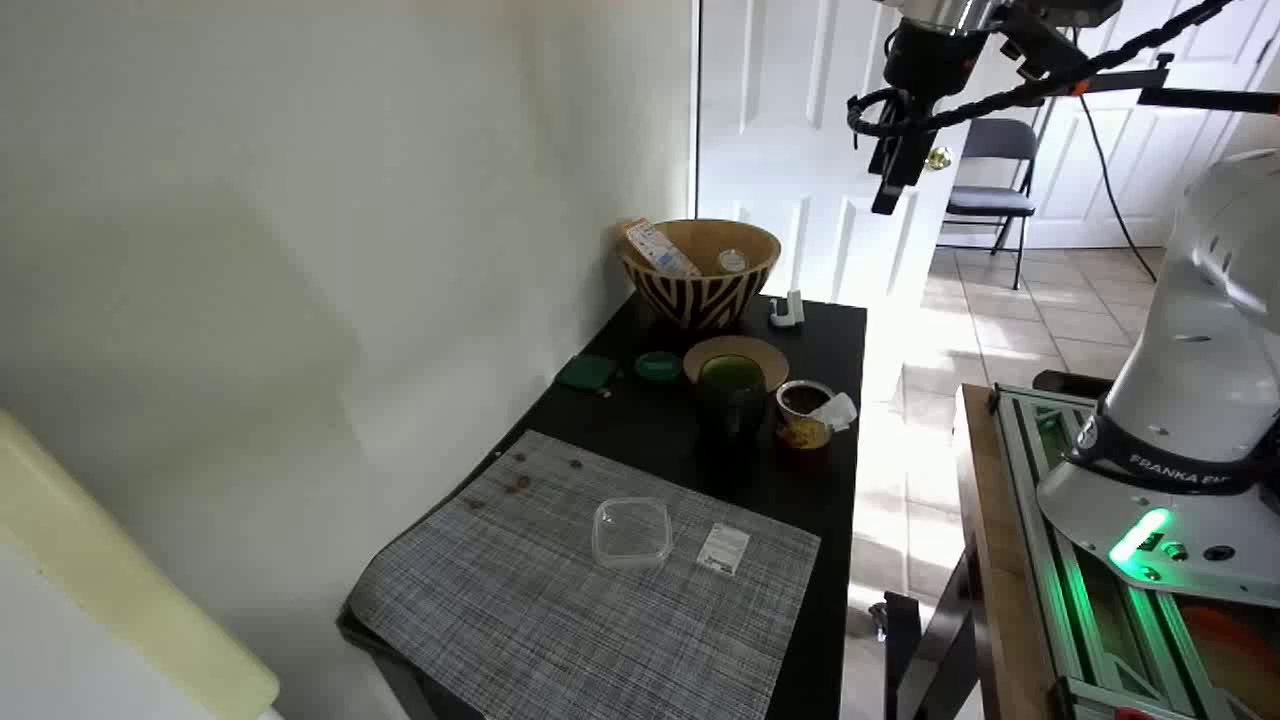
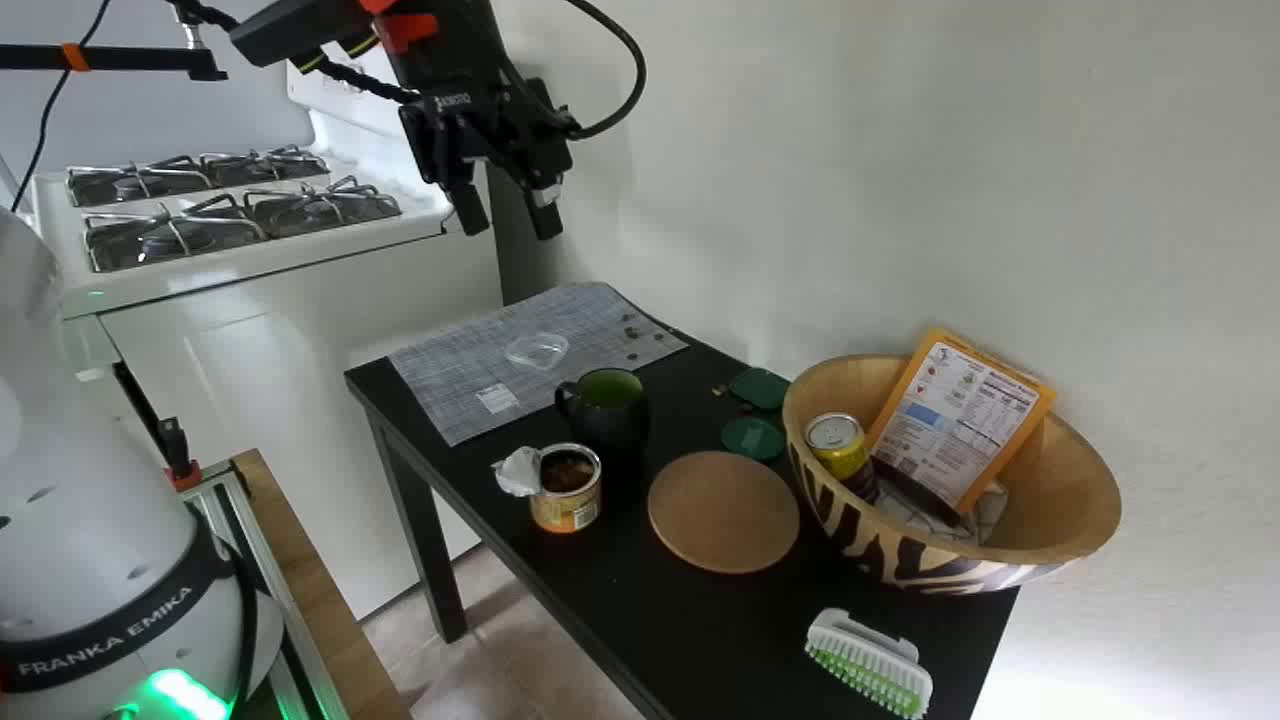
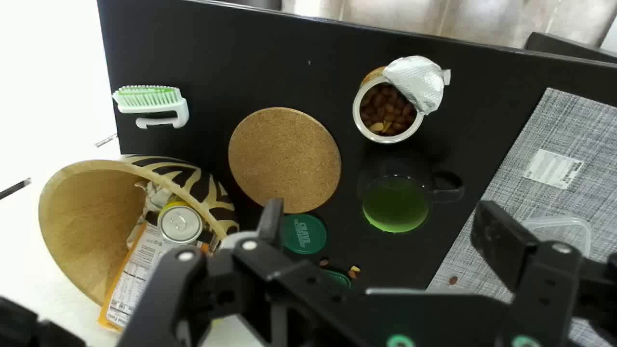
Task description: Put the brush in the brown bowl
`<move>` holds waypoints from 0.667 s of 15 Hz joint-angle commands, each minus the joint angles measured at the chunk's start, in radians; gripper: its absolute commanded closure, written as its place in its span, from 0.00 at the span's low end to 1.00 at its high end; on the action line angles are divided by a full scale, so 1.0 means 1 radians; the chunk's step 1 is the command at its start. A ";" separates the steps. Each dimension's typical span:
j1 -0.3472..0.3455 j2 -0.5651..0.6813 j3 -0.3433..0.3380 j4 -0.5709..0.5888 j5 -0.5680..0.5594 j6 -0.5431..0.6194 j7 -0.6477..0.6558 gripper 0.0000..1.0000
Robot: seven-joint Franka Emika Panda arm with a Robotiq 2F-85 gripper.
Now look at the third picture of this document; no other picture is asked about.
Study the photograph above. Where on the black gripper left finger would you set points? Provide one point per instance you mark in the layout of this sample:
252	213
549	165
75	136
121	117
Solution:
193	290

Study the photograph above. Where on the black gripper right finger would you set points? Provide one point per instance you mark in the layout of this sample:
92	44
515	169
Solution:
545	283

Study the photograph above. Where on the white brush with green bristles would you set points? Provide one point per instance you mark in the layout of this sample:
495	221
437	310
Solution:
150	100

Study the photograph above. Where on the brown bowl with zebra pattern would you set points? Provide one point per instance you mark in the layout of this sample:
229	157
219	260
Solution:
83	219

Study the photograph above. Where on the clear plastic container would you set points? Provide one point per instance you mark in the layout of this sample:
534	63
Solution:
565	231

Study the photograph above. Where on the orange food packet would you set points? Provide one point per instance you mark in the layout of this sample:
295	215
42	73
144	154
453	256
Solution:
137	277

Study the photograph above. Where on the yellow drink can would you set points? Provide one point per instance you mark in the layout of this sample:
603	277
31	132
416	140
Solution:
181	225

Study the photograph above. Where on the grey woven placemat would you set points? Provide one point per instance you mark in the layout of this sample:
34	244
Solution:
551	161

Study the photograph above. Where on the dark green round lid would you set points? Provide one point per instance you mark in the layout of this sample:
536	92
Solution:
304	235
335	279

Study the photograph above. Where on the round cork coaster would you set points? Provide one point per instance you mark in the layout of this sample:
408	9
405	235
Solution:
283	159

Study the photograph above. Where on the small brown nut crumb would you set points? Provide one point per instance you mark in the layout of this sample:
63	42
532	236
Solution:
353	271

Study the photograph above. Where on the black mug with green inside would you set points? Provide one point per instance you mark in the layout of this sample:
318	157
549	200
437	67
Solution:
395	204

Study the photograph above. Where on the black table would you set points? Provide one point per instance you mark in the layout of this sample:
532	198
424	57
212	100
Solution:
256	65

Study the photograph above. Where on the white cup of nuts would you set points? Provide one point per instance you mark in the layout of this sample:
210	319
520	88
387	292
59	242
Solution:
385	109

